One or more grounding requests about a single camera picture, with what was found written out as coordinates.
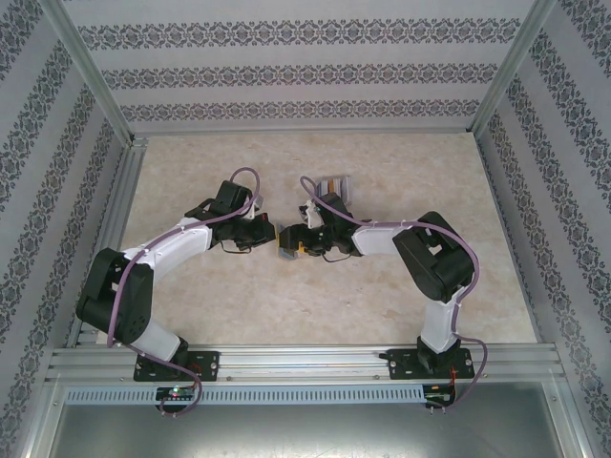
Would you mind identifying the beige card holder wallet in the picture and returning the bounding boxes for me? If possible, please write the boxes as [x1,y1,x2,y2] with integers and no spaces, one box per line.
[275,223,297,262]

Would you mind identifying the clear plastic card stand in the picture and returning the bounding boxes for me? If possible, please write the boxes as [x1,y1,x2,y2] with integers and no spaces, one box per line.
[312,175,355,207]

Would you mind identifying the grey sheet metal panel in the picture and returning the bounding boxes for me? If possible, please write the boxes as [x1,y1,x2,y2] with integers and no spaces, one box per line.
[47,403,574,458]

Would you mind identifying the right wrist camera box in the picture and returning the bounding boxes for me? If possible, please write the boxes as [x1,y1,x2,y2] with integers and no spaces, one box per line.
[298,199,322,231]

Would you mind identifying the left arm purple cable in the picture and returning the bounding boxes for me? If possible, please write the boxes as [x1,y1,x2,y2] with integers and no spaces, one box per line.
[108,167,263,421]

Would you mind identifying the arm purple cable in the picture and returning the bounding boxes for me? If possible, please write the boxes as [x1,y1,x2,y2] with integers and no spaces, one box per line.
[108,167,263,421]
[299,176,491,411]

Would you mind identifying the thin aluminium wall rail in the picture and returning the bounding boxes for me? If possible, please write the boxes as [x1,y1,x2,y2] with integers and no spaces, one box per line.
[128,127,478,137]

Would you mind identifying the aluminium side rail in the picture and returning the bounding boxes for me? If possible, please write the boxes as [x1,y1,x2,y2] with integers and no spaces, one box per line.
[65,135,150,348]

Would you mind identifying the aluminium mounting rail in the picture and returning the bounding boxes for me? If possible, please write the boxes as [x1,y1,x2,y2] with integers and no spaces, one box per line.
[45,343,569,383]

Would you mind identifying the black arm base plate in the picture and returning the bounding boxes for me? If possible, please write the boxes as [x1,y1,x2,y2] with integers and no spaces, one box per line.
[387,347,476,382]
[133,350,221,383]

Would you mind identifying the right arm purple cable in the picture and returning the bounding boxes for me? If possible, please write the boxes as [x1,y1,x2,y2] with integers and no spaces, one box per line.
[299,176,491,411]

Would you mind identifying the grey slotted cable duct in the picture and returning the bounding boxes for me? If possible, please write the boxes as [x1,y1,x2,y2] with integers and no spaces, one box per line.
[64,385,426,405]

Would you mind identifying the aluminium corner post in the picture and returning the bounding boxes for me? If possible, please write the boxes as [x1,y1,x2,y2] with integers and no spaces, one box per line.
[470,0,559,137]
[45,0,137,147]

